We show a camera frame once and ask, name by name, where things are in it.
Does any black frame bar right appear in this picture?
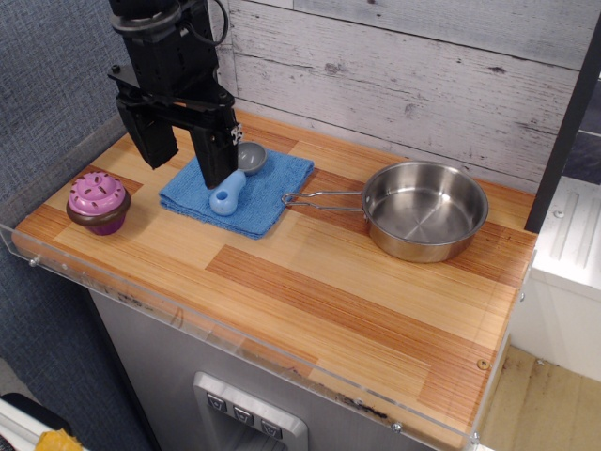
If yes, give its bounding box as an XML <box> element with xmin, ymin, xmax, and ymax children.
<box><xmin>524</xmin><ymin>18</ymin><xmax>600</xmax><ymax>233</ymax></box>

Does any blue folded towel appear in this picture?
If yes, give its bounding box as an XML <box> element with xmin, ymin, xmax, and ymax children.
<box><xmin>160</xmin><ymin>150</ymin><xmax>314</xmax><ymax>240</ymax></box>

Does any clear acrylic table guard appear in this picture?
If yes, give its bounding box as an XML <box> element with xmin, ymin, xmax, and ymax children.
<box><xmin>3</xmin><ymin>208</ymin><xmax>535</xmax><ymax>450</ymax></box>

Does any purple toy cupcake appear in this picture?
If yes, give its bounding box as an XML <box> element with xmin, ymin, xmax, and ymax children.
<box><xmin>66</xmin><ymin>171</ymin><xmax>131</xmax><ymax>236</ymax></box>

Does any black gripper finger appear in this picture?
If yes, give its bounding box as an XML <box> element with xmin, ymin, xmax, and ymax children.
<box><xmin>190</xmin><ymin>125</ymin><xmax>239</xmax><ymax>189</ymax></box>
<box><xmin>116</xmin><ymin>101</ymin><xmax>178</xmax><ymax>169</ymax></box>

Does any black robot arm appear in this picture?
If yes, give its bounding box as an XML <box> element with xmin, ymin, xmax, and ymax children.
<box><xmin>109</xmin><ymin>1</ymin><xmax>241</xmax><ymax>189</ymax></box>

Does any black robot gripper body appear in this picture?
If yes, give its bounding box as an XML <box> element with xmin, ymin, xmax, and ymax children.
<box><xmin>115</xmin><ymin>23</ymin><xmax>241</xmax><ymax>141</ymax></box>

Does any yellow object at corner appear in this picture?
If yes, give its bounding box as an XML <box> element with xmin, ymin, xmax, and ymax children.
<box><xmin>34</xmin><ymin>429</ymin><xmax>84</xmax><ymax>451</ymax></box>

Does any blue and grey toy spoon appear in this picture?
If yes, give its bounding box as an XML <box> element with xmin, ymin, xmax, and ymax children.
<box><xmin>209</xmin><ymin>142</ymin><xmax>268</xmax><ymax>216</ymax></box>

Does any grey toy fridge cabinet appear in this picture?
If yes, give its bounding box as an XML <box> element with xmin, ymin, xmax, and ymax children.
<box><xmin>88</xmin><ymin>288</ymin><xmax>470</xmax><ymax>451</ymax></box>

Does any white ribbed appliance top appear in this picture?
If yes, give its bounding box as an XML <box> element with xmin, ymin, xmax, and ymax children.
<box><xmin>533</xmin><ymin>177</ymin><xmax>600</xmax><ymax>289</ymax></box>

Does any stainless steel pot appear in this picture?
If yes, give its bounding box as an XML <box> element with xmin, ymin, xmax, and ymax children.
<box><xmin>281</xmin><ymin>161</ymin><xmax>489</xmax><ymax>263</ymax></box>

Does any silver dispenser button panel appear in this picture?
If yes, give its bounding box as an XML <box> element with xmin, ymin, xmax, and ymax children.
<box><xmin>193</xmin><ymin>371</ymin><xmax>309</xmax><ymax>450</ymax></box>

